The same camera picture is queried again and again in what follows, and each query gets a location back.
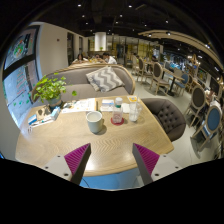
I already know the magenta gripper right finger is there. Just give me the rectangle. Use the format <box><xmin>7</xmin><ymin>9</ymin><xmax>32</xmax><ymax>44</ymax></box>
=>
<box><xmin>132</xmin><ymin>143</ymin><xmax>159</xmax><ymax>185</ymax></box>

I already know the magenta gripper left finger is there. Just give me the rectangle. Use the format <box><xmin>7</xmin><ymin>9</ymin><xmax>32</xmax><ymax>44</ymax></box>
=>
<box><xmin>64</xmin><ymin>143</ymin><xmax>91</xmax><ymax>185</ymax></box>

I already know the clear plastic water bottle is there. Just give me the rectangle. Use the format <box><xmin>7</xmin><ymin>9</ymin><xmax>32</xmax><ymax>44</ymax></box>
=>
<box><xmin>112</xmin><ymin>97</ymin><xmax>123</xmax><ymax>123</ymax></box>

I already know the grey-green ceramic mug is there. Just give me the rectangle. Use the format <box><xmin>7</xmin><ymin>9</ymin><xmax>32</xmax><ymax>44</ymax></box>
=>
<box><xmin>86</xmin><ymin>111</ymin><xmax>103</xmax><ymax>133</ymax></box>

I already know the dark tufted armchair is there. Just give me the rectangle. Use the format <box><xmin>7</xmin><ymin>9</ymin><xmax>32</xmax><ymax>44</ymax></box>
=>
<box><xmin>142</xmin><ymin>98</ymin><xmax>186</xmax><ymax>142</ymax></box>

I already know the red round coaster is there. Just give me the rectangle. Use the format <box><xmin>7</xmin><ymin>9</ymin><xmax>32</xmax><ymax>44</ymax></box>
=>
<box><xmin>110</xmin><ymin>118</ymin><xmax>124</xmax><ymax>126</ymax></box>

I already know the blue tissue pack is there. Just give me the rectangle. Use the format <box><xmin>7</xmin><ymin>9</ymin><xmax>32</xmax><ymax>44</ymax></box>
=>
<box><xmin>50</xmin><ymin>107</ymin><xmax>61</xmax><ymax>120</ymax></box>

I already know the clear drinking glass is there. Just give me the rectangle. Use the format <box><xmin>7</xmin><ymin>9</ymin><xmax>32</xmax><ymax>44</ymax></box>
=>
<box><xmin>129</xmin><ymin>102</ymin><xmax>141</xmax><ymax>122</ymax></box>

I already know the white paper menu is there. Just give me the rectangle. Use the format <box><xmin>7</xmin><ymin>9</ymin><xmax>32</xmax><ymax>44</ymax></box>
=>
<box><xmin>62</xmin><ymin>98</ymin><xmax>96</xmax><ymax>113</ymax></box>

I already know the white blue card box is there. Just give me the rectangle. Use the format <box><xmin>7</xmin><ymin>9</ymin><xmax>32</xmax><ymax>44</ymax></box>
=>
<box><xmin>102</xmin><ymin>99</ymin><xmax>114</xmax><ymax>107</ymax></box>

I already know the wooden chair blue back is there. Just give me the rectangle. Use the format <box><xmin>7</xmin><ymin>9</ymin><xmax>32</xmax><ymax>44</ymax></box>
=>
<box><xmin>193</xmin><ymin>105</ymin><xmax>221</xmax><ymax>149</ymax></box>

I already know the green potted plant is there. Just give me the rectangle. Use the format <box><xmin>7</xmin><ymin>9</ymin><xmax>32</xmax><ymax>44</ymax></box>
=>
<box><xmin>32</xmin><ymin>73</ymin><xmax>67</xmax><ymax>107</ymax></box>

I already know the grey curved sofa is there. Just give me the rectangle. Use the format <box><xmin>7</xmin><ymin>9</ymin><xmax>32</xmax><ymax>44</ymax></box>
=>
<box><xmin>30</xmin><ymin>62</ymin><xmax>136</xmax><ymax>103</ymax></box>

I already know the wooden chair grey back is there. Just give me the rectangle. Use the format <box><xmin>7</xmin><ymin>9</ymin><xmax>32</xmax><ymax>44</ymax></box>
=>
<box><xmin>184</xmin><ymin>85</ymin><xmax>206</xmax><ymax>127</ymax></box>

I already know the grey chevron cushion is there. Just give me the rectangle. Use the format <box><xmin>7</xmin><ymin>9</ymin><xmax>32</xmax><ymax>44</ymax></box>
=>
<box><xmin>86</xmin><ymin>66</ymin><xmax>124</xmax><ymax>93</ymax></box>

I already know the wooden chair near table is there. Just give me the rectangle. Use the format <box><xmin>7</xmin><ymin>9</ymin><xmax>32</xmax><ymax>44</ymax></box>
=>
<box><xmin>151</xmin><ymin>62</ymin><xmax>170</xmax><ymax>93</ymax></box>

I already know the seated person white shirt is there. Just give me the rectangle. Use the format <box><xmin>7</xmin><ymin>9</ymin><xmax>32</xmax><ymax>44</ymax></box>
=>
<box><xmin>103</xmin><ymin>52</ymin><xmax>117</xmax><ymax>64</ymax></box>

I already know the white round pillar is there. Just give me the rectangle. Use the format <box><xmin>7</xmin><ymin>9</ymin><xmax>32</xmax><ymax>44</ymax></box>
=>
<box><xmin>95</xmin><ymin>32</ymin><xmax>107</xmax><ymax>51</ymax></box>

